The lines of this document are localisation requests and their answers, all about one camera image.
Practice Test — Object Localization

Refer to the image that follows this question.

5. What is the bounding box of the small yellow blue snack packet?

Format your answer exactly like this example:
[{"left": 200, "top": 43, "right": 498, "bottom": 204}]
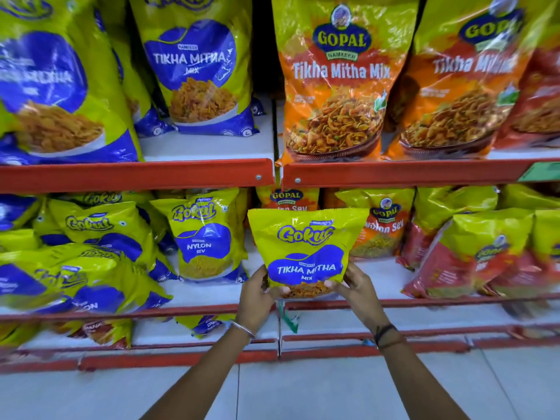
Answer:
[{"left": 247, "top": 208, "right": 371, "bottom": 300}]

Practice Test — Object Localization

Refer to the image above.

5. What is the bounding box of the person's left hand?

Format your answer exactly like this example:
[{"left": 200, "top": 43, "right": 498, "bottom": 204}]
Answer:
[{"left": 236, "top": 264, "right": 291, "bottom": 334}]

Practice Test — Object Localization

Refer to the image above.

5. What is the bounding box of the pile of yellow blue bags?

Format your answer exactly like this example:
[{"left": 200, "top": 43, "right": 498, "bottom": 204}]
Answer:
[{"left": 0, "top": 188, "right": 250, "bottom": 313}]

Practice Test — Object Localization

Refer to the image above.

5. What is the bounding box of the black wristband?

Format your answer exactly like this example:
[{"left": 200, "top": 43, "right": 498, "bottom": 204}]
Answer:
[{"left": 373, "top": 323, "right": 407, "bottom": 349}]

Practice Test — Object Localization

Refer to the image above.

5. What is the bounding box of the white shelf with red edge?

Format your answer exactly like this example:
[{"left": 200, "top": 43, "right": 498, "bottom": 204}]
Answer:
[
  {"left": 280, "top": 257, "right": 560, "bottom": 313},
  {"left": 280, "top": 302, "right": 560, "bottom": 363},
  {"left": 0, "top": 312, "right": 279, "bottom": 375},
  {"left": 276, "top": 98, "right": 560, "bottom": 189},
  {"left": 0, "top": 242, "right": 279, "bottom": 324},
  {"left": 0, "top": 94, "right": 275, "bottom": 195}
]

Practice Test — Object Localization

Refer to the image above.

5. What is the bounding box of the small yellow red snack packet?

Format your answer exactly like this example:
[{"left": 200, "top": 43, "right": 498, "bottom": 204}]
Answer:
[
  {"left": 490, "top": 209, "right": 560, "bottom": 298},
  {"left": 498, "top": 183, "right": 560, "bottom": 211},
  {"left": 395, "top": 185, "right": 500, "bottom": 271},
  {"left": 402, "top": 208, "right": 535, "bottom": 300}
]

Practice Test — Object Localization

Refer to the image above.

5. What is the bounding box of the green hanging tag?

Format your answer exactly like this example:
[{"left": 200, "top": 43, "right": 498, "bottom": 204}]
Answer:
[{"left": 277, "top": 301, "right": 301, "bottom": 334}]

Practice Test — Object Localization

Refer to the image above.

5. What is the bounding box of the large orange yellow snack bag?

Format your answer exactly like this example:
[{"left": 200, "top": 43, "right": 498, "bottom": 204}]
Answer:
[
  {"left": 384, "top": 0, "right": 558, "bottom": 161},
  {"left": 271, "top": 0, "right": 420, "bottom": 167}
]

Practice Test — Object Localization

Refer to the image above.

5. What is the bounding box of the person's right forearm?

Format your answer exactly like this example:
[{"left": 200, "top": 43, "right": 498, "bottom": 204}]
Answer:
[{"left": 375, "top": 332, "right": 471, "bottom": 420}]

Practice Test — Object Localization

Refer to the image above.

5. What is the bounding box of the small yellow orange snack packet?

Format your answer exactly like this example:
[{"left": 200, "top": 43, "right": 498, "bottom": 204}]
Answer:
[
  {"left": 255, "top": 185, "right": 320, "bottom": 213},
  {"left": 334, "top": 188, "right": 415, "bottom": 259}
]

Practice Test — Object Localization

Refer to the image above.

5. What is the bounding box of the person's left forearm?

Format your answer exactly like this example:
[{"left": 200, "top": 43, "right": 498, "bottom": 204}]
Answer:
[{"left": 139, "top": 324, "right": 255, "bottom": 420}]

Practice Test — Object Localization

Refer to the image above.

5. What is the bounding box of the large red snack bag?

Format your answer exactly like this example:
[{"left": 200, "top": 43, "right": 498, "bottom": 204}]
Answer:
[{"left": 493, "top": 37, "right": 560, "bottom": 150}]

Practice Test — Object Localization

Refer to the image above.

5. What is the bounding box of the silver bangle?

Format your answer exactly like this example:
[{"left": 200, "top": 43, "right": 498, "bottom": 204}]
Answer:
[{"left": 230, "top": 320, "right": 257, "bottom": 340}]

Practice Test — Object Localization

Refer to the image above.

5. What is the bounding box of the person's right hand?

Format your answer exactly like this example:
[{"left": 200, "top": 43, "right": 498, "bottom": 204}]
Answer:
[{"left": 325, "top": 261, "right": 389, "bottom": 335}]

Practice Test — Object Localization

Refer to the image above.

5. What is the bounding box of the green shelf label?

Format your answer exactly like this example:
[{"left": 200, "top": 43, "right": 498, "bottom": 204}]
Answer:
[{"left": 518, "top": 162, "right": 560, "bottom": 183}]

